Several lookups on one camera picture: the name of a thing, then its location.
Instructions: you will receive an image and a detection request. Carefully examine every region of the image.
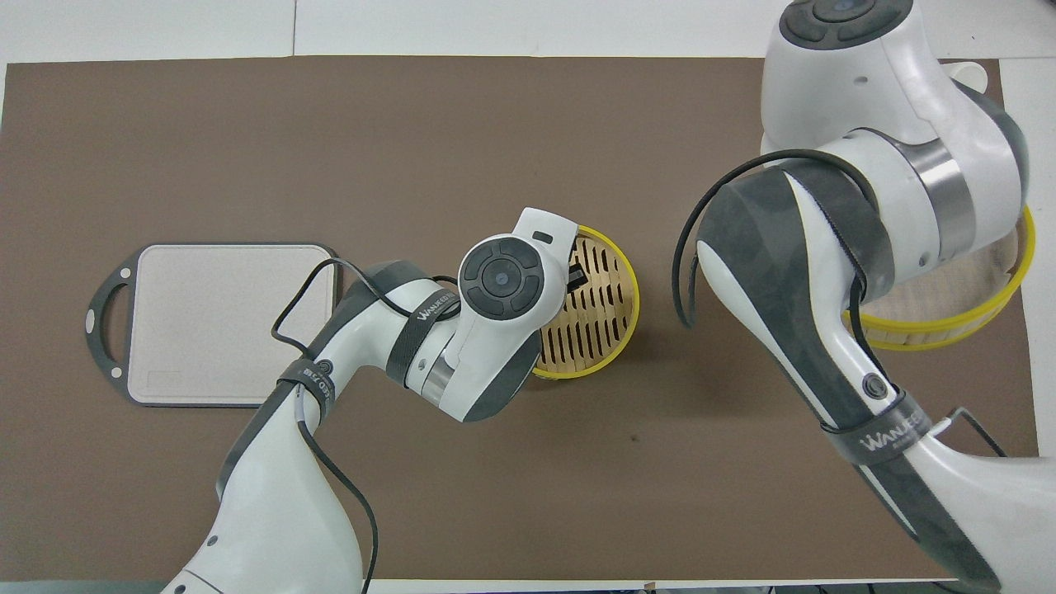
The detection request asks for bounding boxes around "yellow bamboo steamer basket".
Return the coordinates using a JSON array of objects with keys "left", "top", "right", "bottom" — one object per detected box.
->
[{"left": 841, "top": 205, "right": 1036, "bottom": 352}]

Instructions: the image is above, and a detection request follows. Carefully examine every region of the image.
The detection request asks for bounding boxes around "yellow rimmed bamboo steamer base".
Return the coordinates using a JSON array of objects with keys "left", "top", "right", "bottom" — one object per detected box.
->
[{"left": 532, "top": 224, "right": 640, "bottom": 380}]

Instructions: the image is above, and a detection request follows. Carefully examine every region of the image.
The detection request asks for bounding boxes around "brown table mat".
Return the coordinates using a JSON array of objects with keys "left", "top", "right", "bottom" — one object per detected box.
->
[{"left": 0, "top": 56, "right": 1039, "bottom": 582}]

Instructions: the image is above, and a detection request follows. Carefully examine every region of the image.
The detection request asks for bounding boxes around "grey cutting board black rim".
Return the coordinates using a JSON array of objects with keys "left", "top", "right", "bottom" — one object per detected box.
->
[{"left": 85, "top": 243, "right": 341, "bottom": 408}]

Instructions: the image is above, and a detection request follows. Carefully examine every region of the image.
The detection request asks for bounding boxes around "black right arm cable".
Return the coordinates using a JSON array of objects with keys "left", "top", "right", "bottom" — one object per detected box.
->
[{"left": 672, "top": 148, "right": 1009, "bottom": 459}]

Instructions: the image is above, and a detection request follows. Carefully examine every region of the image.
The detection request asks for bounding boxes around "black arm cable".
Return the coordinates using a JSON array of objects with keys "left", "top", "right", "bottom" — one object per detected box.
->
[
  {"left": 271, "top": 258, "right": 463, "bottom": 594},
  {"left": 672, "top": 148, "right": 1009, "bottom": 459}
]

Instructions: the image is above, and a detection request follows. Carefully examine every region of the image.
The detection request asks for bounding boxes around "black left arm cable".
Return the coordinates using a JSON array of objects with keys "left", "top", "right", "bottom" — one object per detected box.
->
[{"left": 271, "top": 258, "right": 463, "bottom": 594}]

